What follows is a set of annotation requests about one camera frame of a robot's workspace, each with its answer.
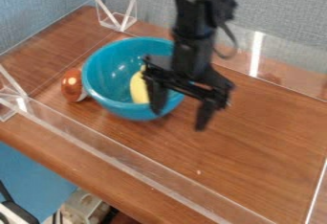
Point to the clear acrylic barrier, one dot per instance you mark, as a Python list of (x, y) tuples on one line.
[(263, 56), (143, 188)]

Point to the grey box under table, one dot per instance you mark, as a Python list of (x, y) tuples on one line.
[(84, 208)]

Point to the blue plastic bowl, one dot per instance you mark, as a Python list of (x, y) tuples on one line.
[(107, 72)]

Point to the clear acrylic front barrier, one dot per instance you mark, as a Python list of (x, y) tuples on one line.
[(143, 188)]

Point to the brown white toy mushroom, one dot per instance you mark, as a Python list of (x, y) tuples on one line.
[(72, 89)]

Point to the black chair edge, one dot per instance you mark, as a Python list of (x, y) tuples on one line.
[(12, 214)]

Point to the clear acrylic back barrier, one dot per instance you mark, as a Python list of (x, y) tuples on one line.
[(263, 56)]

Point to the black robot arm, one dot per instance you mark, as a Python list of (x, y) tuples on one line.
[(199, 18)]

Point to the yellow toy banana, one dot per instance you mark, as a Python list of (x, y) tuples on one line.
[(139, 87)]

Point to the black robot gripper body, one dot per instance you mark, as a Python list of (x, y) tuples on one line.
[(187, 73)]

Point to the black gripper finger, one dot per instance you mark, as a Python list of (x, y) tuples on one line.
[(158, 95), (205, 114)]

